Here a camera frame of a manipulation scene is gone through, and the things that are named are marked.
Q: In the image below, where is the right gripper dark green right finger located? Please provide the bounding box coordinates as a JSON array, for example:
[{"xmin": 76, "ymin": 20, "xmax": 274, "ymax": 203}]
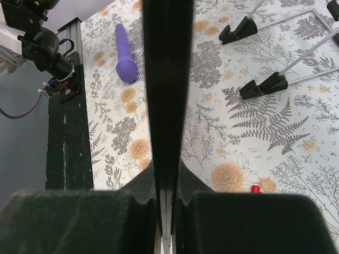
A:
[{"xmin": 173, "ymin": 164, "xmax": 336, "ymax": 253}]

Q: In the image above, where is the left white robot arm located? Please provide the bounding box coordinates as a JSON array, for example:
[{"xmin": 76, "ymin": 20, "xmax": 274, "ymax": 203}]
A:
[{"xmin": 1, "ymin": 1, "xmax": 76, "ymax": 84}]

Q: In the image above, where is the wire whiteboard easel stand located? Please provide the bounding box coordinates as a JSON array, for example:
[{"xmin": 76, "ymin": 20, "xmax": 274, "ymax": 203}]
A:
[{"xmin": 218, "ymin": 0, "xmax": 339, "ymax": 101}]

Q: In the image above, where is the purple foam microphone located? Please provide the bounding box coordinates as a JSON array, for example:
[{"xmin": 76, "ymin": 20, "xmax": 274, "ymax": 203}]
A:
[{"xmin": 115, "ymin": 24, "xmax": 138, "ymax": 84}]

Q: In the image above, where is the floral patterned table mat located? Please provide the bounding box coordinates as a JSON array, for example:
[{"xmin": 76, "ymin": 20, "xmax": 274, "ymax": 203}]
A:
[{"xmin": 81, "ymin": 1, "xmax": 338, "ymax": 241}]

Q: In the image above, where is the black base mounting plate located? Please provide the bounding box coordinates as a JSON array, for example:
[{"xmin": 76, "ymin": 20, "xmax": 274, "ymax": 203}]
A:
[{"xmin": 44, "ymin": 17, "xmax": 95, "ymax": 191}]

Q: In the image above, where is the red marker cap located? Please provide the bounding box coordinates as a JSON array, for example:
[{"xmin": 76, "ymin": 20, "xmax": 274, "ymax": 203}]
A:
[{"xmin": 251, "ymin": 185, "xmax": 261, "ymax": 193}]

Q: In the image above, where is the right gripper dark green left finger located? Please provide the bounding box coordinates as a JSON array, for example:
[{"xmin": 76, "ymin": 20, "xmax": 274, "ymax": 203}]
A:
[{"xmin": 1, "ymin": 164, "xmax": 159, "ymax": 253}]

